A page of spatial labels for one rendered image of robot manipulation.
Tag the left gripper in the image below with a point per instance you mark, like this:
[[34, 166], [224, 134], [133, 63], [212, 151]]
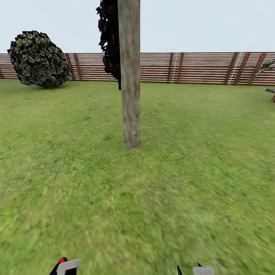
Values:
[[68, 272]]

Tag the bush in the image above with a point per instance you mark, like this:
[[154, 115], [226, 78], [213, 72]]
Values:
[[267, 67], [38, 61]]

